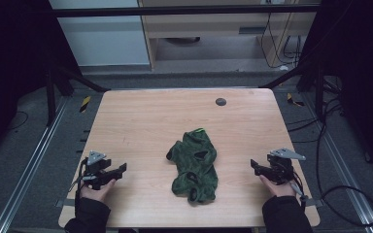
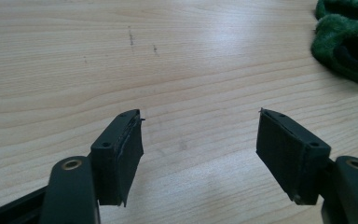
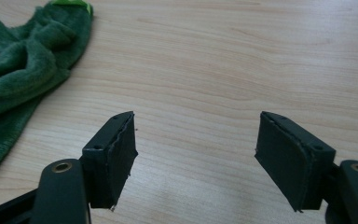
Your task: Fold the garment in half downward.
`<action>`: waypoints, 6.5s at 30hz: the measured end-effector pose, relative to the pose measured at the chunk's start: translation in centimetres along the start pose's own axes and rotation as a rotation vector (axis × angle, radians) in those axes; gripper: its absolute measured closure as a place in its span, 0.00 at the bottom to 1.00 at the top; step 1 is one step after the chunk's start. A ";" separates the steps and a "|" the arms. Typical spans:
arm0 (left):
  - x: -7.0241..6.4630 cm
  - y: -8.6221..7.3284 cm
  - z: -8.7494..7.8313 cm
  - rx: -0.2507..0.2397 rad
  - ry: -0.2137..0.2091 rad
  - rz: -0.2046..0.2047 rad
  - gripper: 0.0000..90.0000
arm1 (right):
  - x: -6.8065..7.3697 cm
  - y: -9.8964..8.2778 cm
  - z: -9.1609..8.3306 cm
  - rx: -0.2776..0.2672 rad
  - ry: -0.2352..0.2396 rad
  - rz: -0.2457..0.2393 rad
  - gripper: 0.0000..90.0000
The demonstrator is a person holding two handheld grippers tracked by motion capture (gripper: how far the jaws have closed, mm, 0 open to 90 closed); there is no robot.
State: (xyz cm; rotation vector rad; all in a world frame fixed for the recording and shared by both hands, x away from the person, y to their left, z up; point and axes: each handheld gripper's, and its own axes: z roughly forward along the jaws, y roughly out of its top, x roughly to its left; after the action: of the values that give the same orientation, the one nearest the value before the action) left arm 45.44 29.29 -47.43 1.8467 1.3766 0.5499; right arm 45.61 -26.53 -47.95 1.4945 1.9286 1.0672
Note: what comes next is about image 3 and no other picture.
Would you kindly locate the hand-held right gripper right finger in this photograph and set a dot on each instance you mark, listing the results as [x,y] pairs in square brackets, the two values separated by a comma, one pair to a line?
[292,161]

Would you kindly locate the green plush cloth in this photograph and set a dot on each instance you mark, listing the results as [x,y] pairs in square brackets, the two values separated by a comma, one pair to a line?
[21,71]

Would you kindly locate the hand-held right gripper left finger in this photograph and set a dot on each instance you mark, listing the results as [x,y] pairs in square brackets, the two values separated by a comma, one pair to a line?
[108,161]

